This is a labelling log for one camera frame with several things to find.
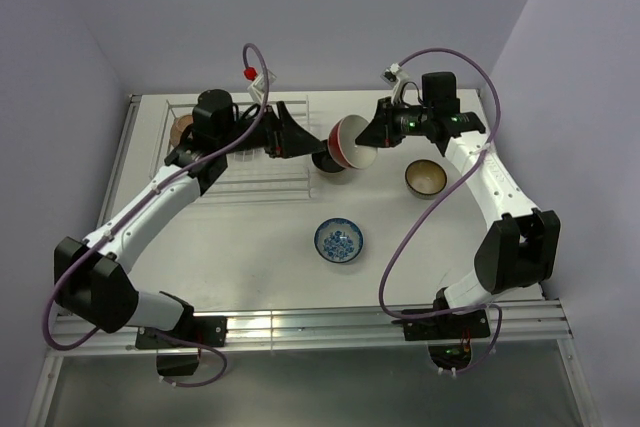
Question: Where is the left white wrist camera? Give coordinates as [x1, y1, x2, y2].
[243, 67, 277, 104]

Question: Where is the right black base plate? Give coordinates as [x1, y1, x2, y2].
[394, 310, 490, 341]

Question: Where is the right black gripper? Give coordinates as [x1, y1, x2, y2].
[356, 95, 434, 148]

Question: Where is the white bowl red outside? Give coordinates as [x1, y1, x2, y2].
[327, 115, 377, 170]

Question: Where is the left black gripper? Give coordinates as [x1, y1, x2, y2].
[217, 101, 324, 158]

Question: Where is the white wire dish rack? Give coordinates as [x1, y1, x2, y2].
[149, 101, 311, 203]

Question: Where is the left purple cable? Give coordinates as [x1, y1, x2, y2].
[41, 42, 274, 389]

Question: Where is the small tan bowl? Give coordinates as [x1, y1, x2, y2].
[404, 159, 448, 200]

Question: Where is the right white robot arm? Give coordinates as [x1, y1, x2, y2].
[357, 64, 560, 337]

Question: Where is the blue white patterned bowl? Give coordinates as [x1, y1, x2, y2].
[313, 217, 364, 264]

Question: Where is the aluminium rail frame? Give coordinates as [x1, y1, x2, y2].
[29, 89, 601, 427]

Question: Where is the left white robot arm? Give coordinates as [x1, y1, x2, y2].
[53, 89, 324, 346]

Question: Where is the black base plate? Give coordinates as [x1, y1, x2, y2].
[135, 316, 228, 350]
[394, 310, 490, 341]

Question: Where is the black glazed bowl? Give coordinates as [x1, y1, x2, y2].
[311, 151, 354, 181]

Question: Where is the tan bowl dark rim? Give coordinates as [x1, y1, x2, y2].
[228, 148, 263, 163]

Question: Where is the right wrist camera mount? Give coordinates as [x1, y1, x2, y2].
[381, 63, 412, 104]

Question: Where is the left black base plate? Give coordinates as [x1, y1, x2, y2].
[135, 316, 228, 350]

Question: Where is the tan bowl speckled outside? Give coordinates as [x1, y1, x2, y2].
[169, 114, 193, 147]

